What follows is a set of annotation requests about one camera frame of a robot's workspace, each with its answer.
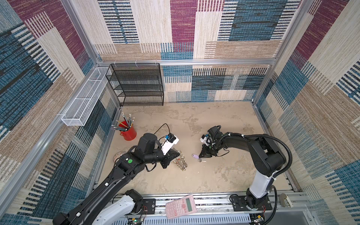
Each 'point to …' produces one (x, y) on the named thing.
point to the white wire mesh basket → (76, 113)
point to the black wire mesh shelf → (141, 83)
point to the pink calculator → (181, 207)
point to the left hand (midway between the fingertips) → (178, 154)
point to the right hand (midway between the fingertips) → (202, 157)
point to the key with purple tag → (197, 156)
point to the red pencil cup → (127, 131)
